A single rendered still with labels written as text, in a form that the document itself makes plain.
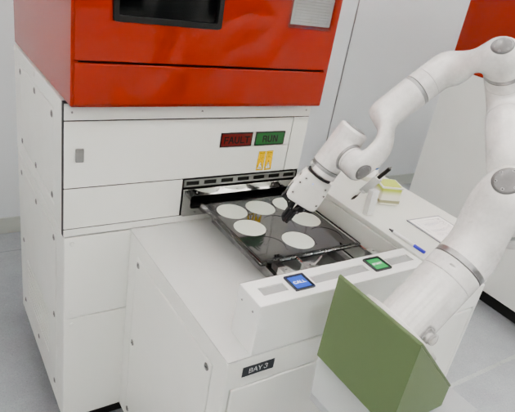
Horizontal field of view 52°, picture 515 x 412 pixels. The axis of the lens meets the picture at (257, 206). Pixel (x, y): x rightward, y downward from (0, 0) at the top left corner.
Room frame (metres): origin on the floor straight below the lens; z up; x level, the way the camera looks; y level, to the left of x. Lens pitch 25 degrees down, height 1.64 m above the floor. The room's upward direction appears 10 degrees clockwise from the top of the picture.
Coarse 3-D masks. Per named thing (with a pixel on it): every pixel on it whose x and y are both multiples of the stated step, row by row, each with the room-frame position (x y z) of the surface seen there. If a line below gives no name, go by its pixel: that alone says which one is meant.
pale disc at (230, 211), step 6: (222, 204) 1.52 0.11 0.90; (228, 204) 1.53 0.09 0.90; (234, 204) 1.54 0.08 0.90; (222, 210) 1.48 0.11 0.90; (228, 210) 1.49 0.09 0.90; (234, 210) 1.50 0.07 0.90; (240, 210) 1.51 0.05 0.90; (228, 216) 1.45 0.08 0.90; (234, 216) 1.46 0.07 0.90; (240, 216) 1.47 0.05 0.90
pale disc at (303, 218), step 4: (296, 216) 1.54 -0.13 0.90; (300, 216) 1.54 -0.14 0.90; (304, 216) 1.55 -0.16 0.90; (308, 216) 1.56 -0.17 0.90; (312, 216) 1.56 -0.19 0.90; (296, 220) 1.51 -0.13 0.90; (300, 220) 1.51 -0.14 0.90; (304, 220) 1.52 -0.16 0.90; (308, 220) 1.53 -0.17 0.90; (312, 220) 1.53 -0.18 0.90; (316, 220) 1.54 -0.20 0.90; (300, 224) 1.49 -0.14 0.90; (304, 224) 1.49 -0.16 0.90; (308, 224) 1.50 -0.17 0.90; (312, 224) 1.50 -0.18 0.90; (316, 224) 1.51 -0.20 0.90
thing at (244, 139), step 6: (222, 138) 1.57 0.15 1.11; (228, 138) 1.58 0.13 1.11; (234, 138) 1.59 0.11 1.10; (240, 138) 1.61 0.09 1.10; (246, 138) 1.62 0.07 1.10; (222, 144) 1.57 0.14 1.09; (228, 144) 1.58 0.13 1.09; (234, 144) 1.59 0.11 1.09; (240, 144) 1.61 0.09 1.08; (246, 144) 1.62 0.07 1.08
